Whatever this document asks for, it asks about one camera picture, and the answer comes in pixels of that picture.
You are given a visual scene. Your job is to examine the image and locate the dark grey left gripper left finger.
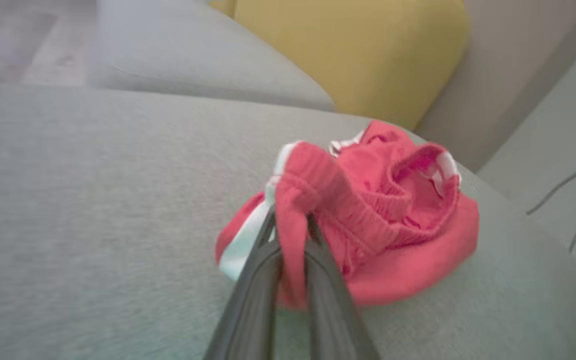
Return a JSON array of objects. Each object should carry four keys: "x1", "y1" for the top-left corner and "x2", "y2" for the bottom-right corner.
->
[{"x1": 203, "y1": 205, "x2": 285, "y2": 360}]

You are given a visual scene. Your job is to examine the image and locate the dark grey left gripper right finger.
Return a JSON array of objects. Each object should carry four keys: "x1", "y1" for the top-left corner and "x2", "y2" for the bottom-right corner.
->
[{"x1": 303, "y1": 214, "x2": 382, "y2": 360}]

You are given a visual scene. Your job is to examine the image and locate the red shorts with white trim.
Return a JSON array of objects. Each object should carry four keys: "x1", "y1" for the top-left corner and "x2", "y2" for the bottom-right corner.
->
[{"x1": 214, "y1": 119, "x2": 480, "y2": 311}]

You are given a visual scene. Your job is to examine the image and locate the large grey sofa seat cushion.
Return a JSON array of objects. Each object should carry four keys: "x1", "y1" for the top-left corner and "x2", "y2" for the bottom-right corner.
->
[{"x1": 0, "y1": 82, "x2": 576, "y2": 360}]

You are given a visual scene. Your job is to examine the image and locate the narrow yellow sofa backrest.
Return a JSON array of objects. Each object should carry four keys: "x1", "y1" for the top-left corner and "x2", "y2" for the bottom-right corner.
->
[{"x1": 210, "y1": 0, "x2": 237, "y2": 18}]

